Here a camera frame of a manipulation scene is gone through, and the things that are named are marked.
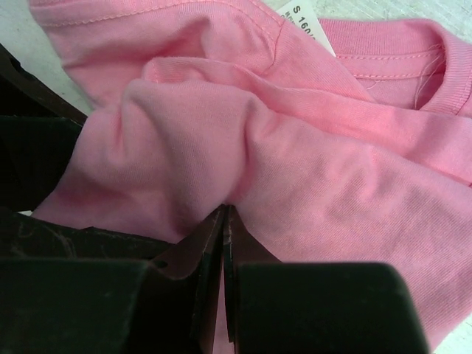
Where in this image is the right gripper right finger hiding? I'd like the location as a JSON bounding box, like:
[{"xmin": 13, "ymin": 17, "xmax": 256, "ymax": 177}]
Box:
[{"xmin": 223, "ymin": 206, "xmax": 280, "ymax": 343}]

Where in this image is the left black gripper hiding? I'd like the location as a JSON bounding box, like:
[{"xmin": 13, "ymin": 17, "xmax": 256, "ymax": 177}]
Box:
[{"xmin": 1, "ymin": 46, "xmax": 170, "ymax": 260}]

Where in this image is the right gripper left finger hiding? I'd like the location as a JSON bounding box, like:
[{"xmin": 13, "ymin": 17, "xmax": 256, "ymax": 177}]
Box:
[{"xmin": 147, "ymin": 207, "xmax": 224, "ymax": 353}]

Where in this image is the pink t shirt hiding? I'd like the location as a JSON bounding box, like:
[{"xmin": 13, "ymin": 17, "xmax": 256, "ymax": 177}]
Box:
[{"xmin": 29, "ymin": 1, "xmax": 471, "ymax": 347}]

